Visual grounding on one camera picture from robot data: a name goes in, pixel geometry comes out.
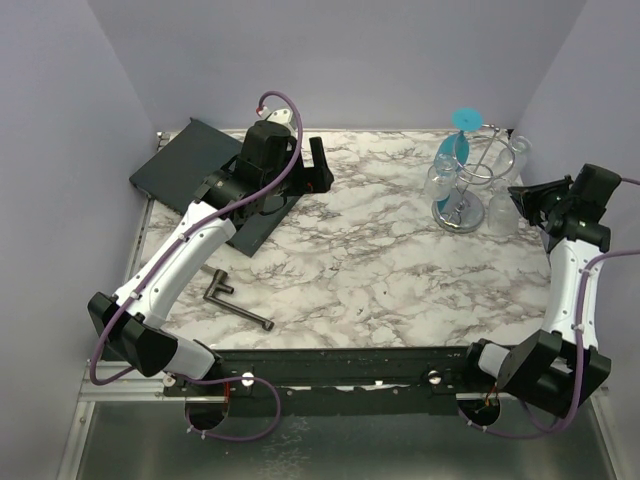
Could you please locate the clear ribbed wine glass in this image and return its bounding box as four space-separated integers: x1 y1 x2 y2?
487 179 519 236

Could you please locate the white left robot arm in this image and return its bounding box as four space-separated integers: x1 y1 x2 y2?
88 120 333 395

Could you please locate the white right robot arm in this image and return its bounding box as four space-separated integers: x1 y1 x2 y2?
459 164 622 419

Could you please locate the chrome wine glass rack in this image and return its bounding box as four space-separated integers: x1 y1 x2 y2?
425 124 516 234

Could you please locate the blue wine glass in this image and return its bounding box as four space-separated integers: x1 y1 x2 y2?
432 108 484 231

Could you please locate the dark grey flat box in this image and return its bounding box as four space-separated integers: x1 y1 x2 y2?
130 119 296 257

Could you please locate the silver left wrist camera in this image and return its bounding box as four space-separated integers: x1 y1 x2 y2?
256 106 297 133

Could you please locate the dark metal T-handle tool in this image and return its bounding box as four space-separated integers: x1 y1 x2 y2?
200 265 275 332

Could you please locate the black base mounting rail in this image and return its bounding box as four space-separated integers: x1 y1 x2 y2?
164 347 503 425

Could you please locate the aluminium extrusion frame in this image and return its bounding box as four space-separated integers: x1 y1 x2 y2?
54 130 226 480

